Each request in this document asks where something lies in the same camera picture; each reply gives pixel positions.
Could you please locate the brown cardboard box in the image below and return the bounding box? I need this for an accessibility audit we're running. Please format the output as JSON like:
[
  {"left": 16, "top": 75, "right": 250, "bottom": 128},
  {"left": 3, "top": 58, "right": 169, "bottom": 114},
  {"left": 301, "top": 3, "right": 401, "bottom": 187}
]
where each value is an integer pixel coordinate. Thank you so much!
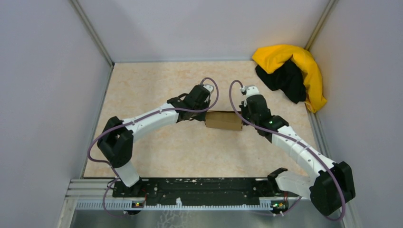
[{"left": 205, "top": 111, "right": 243, "bottom": 131}]

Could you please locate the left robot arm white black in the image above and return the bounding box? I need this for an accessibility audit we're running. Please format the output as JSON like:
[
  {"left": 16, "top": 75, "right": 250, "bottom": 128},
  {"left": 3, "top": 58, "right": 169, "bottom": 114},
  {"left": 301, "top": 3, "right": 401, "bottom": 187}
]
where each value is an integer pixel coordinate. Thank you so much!
[{"left": 96, "top": 84, "right": 214, "bottom": 197}]

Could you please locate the black cloth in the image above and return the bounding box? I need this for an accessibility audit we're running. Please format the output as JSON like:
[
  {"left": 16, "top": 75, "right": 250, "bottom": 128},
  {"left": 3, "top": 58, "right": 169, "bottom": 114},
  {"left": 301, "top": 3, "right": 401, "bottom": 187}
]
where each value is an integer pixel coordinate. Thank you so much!
[{"left": 255, "top": 59, "right": 307, "bottom": 104}]

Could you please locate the yellow cloth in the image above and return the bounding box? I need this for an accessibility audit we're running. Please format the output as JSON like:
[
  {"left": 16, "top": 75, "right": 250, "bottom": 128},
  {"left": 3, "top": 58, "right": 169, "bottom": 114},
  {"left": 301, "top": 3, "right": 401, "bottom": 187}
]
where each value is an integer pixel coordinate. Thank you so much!
[{"left": 252, "top": 44, "right": 327, "bottom": 113}]

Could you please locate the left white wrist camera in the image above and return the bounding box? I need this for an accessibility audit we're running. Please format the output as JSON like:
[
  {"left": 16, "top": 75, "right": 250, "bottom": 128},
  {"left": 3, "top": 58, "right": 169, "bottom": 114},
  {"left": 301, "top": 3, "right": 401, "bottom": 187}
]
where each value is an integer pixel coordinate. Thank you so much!
[{"left": 202, "top": 84, "right": 214, "bottom": 103}]

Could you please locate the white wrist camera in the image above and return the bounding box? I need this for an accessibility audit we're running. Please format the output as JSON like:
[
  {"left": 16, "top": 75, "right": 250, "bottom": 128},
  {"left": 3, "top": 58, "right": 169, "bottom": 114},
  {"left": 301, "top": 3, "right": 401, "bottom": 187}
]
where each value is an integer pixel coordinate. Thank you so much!
[
  {"left": 202, "top": 84, "right": 214, "bottom": 103},
  {"left": 240, "top": 85, "right": 260, "bottom": 98}
]

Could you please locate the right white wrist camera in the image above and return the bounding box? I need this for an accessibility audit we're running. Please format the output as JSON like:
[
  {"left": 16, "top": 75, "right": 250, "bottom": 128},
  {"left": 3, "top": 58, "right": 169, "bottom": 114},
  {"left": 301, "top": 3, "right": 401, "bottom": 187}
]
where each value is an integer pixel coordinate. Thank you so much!
[{"left": 240, "top": 85, "right": 260, "bottom": 98}]

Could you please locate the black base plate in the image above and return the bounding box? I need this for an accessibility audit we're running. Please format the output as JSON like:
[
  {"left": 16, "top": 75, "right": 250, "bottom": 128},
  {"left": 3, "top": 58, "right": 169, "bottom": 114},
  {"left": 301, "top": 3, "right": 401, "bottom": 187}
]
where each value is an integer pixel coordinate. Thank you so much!
[{"left": 112, "top": 177, "right": 286, "bottom": 206}]

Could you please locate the right corner aluminium post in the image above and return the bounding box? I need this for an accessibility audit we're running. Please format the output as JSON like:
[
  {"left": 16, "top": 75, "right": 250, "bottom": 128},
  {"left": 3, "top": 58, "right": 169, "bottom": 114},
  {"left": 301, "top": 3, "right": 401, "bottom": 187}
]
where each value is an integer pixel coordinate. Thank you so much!
[{"left": 304, "top": 0, "right": 339, "bottom": 51}]

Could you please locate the aluminium front rail frame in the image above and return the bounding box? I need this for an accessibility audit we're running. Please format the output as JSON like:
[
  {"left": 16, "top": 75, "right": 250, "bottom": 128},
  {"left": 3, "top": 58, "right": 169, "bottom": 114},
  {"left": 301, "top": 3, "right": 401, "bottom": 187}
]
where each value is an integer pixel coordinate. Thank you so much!
[{"left": 58, "top": 178, "right": 363, "bottom": 228}]

